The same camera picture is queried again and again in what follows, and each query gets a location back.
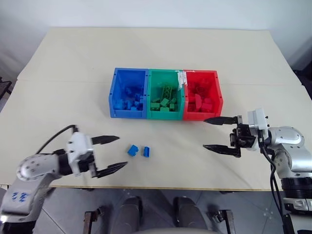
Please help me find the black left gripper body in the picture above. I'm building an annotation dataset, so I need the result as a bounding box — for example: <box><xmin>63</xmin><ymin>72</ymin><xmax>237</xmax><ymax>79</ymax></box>
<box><xmin>78</xmin><ymin>153</ymin><xmax>98</xmax><ymax>178</ymax></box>

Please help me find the white torn tape strip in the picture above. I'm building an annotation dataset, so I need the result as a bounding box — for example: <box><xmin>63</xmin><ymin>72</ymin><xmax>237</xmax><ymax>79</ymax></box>
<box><xmin>175</xmin><ymin>69</ymin><xmax>188</xmax><ymax>92</ymax></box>

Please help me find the red plastic bin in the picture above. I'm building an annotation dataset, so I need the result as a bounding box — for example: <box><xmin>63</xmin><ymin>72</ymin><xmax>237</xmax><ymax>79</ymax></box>
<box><xmin>182</xmin><ymin>69</ymin><xmax>224</xmax><ymax>121</ymax></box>

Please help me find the long green toy brick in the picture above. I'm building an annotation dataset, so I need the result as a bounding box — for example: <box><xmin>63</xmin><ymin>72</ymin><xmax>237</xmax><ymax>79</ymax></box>
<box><xmin>159</xmin><ymin>83</ymin><xmax>176</xmax><ymax>101</ymax></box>

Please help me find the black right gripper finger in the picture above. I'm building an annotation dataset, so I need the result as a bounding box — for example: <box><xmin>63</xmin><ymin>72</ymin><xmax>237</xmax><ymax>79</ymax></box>
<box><xmin>202</xmin><ymin>144</ymin><xmax>242</xmax><ymax>158</ymax></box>
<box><xmin>203</xmin><ymin>115</ymin><xmax>243</xmax><ymax>126</ymax></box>

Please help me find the brown table leg bracket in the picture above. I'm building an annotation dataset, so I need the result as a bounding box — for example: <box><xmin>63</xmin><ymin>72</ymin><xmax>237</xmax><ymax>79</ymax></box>
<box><xmin>83</xmin><ymin>206</ymin><xmax>105</xmax><ymax>234</ymax></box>
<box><xmin>211</xmin><ymin>209</ymin><xmax>235</xmax><ymax>234</ymax></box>

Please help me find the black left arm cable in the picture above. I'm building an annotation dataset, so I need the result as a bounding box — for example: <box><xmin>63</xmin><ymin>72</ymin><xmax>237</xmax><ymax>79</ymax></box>
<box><xmin>35</xmin><ymin>124</ymin><xmax>80</xmax><ymax>156</ymax></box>

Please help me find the curved red toy block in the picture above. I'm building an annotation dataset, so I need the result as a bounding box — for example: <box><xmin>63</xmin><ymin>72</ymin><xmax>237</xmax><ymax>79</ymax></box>
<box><xmin>194</xmin><ymin>93</ymin><xmax>203</xmax><ymax>111</ymax></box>

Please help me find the dark object beside table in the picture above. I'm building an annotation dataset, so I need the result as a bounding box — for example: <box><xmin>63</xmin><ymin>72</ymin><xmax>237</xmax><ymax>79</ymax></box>
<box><xmin>0</xmin><ymin>77</ymin><xmax>12</xmax><ymax>98</ymax></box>

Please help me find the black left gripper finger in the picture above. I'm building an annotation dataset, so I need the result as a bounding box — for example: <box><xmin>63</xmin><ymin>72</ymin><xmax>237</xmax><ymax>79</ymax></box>
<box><xmin>93</xmin><ymin>161</ymin><xmax>129</xmax><ymax>180</ymax></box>
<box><xmin>91</xmin><ymin>135</ymin><xmax>120</xmax><ymax>146</ymax></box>

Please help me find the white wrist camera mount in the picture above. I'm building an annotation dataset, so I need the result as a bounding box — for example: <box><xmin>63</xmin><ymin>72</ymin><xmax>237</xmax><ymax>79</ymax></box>
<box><xmin>247</xmin><ymin>106</ymin><xmax>270</xmax><ymax>132</ymax></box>
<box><xmin>66</xmin><ymin>133</ymin><xmax>95</xmax><ymax>178</ymax></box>

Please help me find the green plastic bin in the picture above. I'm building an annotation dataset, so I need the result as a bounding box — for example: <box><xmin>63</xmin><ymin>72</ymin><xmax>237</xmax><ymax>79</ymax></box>
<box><xmin>146</xmin><ymin>68</ymin><xmax>185</xmax><ymax>120</ymax></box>

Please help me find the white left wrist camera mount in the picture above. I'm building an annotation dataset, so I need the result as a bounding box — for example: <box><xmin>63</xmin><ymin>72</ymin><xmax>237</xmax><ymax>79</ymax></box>
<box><xmin>66</xmin><ymin>133</ymin><xmax>95</xmax><ymax>178</ymax></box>

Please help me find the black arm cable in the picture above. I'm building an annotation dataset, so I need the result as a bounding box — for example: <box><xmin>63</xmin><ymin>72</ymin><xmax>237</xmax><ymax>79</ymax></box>
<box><xmin>35</xmin><ymin>124</ymin><xmax>80</xmax><ymax>156</ymax></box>
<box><xmin>258</xmin><ymin>130</ymin><xmax>291</xmax><ymax>234</ymax></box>

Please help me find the blue plastic bin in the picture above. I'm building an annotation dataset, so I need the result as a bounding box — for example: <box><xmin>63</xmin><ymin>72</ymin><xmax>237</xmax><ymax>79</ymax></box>
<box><xmin>108</xmin><ymin>67</ymin><xmax>149</xmax><ymax>119</ymax></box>

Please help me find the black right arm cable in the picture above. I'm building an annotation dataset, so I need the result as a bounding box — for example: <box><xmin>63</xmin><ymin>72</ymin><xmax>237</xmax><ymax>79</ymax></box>
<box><xmin>258</xmin><ymin>130</ymin><xmax>291</xmax><ymax>234</ymax></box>

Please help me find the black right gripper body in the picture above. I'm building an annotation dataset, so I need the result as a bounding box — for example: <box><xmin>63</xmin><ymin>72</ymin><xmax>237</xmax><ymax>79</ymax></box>
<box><xmin>230</xmin><ymin>123</ymin><xmax>259</xmax><ymax>149</ymax></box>

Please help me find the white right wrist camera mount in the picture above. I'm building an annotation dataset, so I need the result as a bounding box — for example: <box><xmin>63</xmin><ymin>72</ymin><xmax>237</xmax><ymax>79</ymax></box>
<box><xmin>247</xmin><ymin>106</ymin><xmax>270</xmax><ymax>132</ymax></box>

